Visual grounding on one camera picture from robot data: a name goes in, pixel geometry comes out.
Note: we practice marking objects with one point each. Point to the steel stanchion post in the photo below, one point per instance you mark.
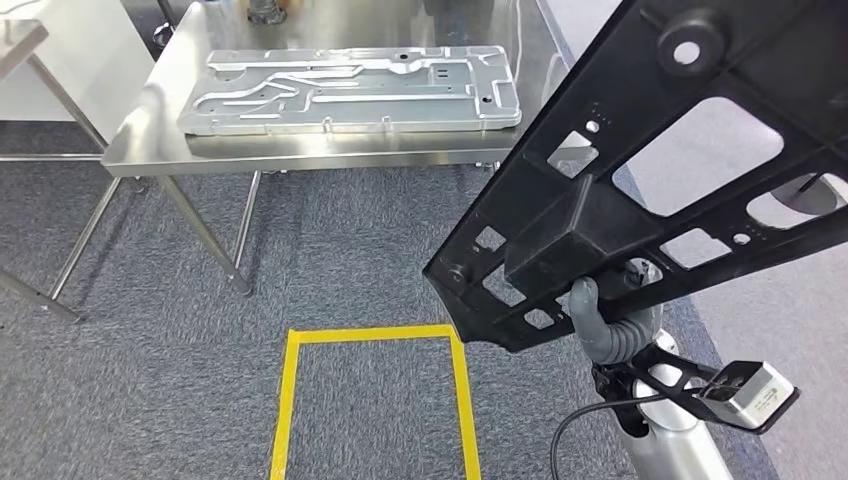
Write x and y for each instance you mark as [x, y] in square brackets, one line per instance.
[162, 34]

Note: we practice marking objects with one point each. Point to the black plastic frame part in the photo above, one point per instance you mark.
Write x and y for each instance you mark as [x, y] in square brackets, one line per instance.
[616, 73]

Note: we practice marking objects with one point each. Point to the black camera bracket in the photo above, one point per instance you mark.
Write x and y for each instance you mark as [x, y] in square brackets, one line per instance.
[689, 401]

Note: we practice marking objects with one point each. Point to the white panel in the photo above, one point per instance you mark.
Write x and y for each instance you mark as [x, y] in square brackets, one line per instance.
[79, 66]

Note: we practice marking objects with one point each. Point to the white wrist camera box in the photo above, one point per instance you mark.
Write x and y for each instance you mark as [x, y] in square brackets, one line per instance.
[755, 397]

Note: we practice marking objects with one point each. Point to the small steel table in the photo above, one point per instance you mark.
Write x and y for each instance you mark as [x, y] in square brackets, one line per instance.
[20, 36]

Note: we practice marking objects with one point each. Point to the aluminium fixture plate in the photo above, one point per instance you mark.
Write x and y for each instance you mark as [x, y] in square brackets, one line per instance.
[344, 99]

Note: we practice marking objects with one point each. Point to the stainless steel workbench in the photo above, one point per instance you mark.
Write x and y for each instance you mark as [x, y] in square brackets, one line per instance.
[331, 149]

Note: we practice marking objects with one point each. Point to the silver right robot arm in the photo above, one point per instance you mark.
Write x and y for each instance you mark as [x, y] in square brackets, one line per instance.
[669, 444]

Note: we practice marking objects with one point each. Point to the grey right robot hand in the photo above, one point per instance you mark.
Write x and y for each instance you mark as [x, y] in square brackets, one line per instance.
[586, 318]

